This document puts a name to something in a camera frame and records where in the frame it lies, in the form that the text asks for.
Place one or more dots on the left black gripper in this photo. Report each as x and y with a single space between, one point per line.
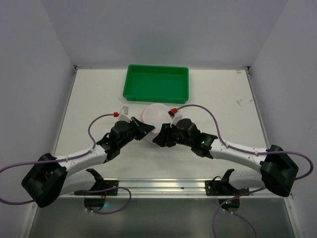
136 128

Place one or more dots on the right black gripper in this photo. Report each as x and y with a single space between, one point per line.
169 135

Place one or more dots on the white mesh laundry bag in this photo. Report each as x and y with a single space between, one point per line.
155 114

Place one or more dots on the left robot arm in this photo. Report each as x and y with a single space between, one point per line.
46 179

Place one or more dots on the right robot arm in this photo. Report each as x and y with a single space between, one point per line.
272 169

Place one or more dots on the green plastic tray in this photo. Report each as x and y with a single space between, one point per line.
158 84

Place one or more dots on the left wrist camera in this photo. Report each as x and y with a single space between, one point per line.
123 114

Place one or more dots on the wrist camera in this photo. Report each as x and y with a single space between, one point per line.
123 114
175 116

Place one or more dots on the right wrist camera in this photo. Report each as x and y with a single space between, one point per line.
175 116

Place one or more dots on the aluminium mounting rail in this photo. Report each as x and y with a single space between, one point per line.
85 181

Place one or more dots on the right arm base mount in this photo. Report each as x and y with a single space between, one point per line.
219 186

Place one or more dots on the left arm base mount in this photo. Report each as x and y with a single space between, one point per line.
99 184

